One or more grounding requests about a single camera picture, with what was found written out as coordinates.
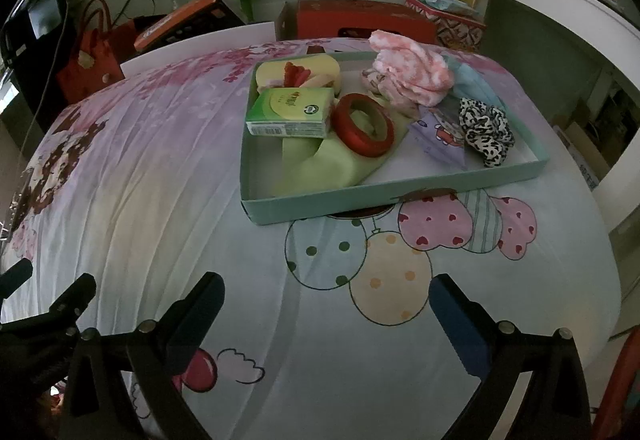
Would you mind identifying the leopard print scrunchie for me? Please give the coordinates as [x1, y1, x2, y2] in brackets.
[459, 98, 515, 168]

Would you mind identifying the red tape roll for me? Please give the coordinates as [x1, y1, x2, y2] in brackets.
[331, 93, 395, 158]

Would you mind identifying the green tissue pack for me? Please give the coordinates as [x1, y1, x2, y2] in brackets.
[245, 88, 334, 139]

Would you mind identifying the pink white fuzzy sock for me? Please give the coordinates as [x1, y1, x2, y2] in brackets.
[361, 30, 454, 118]

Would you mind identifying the mint green cardboard tray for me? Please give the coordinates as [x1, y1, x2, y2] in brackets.
[240, 52, 549, 224]

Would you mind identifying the white cabinet shelf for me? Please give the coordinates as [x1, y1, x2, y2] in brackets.
[514, 0, 639, 231]

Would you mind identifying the purple cartoon pouch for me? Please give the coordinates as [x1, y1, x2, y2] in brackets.
[409, 106, 466, 170]

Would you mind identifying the green cloth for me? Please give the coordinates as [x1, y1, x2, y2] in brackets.
[270, 111, 410, 196]

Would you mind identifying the red felt handbag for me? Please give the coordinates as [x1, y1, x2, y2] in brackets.
[56, 0, 124, 104]

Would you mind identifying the patterned red white box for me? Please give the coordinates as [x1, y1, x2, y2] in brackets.
[405, 0, 486, 52]

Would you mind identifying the yellow sponge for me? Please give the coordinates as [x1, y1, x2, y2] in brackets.
[255, 53, 342, 96]

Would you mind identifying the orange black case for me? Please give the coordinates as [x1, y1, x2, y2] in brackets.
[134, 0, 245, 54]

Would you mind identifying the red cardboard box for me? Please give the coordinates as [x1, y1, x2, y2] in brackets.
[276, 0, 436, 44]

